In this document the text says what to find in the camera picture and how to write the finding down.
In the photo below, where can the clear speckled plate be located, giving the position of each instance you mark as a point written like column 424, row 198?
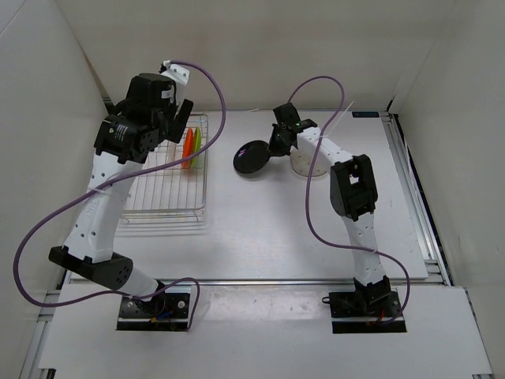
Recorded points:
column 301, row 162

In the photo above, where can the orange plate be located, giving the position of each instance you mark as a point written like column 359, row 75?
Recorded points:
column 188, row 148

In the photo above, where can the green plate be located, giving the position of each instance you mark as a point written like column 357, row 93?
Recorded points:
column 197, row 137

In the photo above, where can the black plate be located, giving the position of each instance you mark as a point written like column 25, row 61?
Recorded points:
column 251, row 157

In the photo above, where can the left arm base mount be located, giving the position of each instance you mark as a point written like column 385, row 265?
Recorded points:
column 167, row 312

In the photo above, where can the white cable tie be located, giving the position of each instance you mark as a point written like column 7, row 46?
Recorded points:
column 334, row 124

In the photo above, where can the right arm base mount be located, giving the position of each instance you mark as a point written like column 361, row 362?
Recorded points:
column 351, row 313

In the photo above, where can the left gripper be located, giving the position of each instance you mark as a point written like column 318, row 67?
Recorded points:
column 177, row 122

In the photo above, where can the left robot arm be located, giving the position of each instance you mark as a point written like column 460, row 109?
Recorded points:
column 153, row 111

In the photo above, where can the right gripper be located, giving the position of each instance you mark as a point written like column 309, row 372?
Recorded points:
column 273, row 149

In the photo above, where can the aluminium rail front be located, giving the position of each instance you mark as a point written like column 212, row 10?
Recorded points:
column 329, row 282

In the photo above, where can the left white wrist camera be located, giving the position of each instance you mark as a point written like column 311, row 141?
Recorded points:
column 177, row 73

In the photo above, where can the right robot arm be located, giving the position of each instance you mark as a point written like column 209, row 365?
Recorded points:
column 353, row 196

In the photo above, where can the wire dish rack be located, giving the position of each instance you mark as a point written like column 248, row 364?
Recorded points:
column 167, row 202

